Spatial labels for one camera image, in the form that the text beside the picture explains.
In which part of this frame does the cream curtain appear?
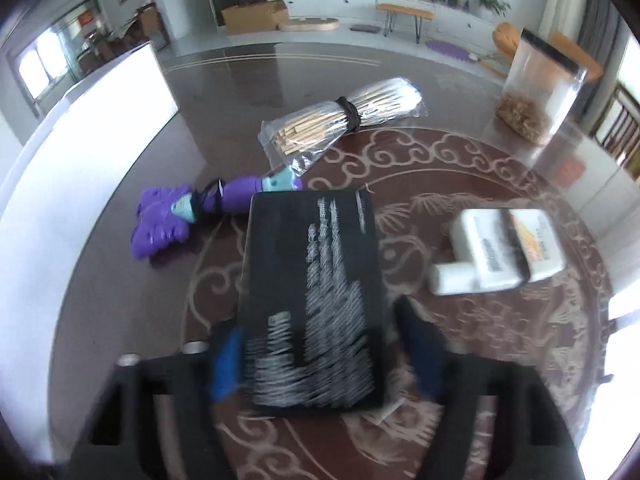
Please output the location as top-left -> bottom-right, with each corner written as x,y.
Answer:
542,0 -> 586,41

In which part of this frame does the beige oval floor pad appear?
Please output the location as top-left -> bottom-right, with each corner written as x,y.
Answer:
277,16 -> 341,32

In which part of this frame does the orange-topped bench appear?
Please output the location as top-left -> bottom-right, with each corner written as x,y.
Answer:
376,3 -> 434,43

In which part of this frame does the bag of wooden sticks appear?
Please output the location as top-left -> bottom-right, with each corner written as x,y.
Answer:
257,76 -> 430,176

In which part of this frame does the grey curtain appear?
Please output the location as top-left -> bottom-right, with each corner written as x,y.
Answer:
577,0 -> 623,131

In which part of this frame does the white television cabinet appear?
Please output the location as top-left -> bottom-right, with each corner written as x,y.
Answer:
267,0 -> 506,36

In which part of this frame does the purple floor mat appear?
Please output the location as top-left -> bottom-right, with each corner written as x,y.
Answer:
425,40 -> 473,61

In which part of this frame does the black printed box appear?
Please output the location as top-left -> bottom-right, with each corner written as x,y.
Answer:
236,187 -> 388,416

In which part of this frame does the clear jar with black lid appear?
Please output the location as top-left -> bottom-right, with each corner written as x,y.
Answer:
495,27 -> 588,148

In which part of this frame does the white packet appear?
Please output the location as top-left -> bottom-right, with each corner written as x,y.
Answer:
427,207 -> 566,296

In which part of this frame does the wooden chair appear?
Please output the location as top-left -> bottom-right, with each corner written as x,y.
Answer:
590,82 -> 640,181

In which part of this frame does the large white panel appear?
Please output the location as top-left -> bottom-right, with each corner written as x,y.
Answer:
0,41 -> 180,463

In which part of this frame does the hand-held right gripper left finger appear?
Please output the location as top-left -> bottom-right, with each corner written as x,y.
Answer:
70,327 -> 246,480

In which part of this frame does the cardboard box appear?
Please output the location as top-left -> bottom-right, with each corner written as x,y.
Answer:
221,0 -> 290,36

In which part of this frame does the orange chair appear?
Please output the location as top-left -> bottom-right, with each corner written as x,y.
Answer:
492,22 -> 603,81

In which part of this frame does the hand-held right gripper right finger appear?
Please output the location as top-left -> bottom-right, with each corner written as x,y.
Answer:
395,296 -> 586,480

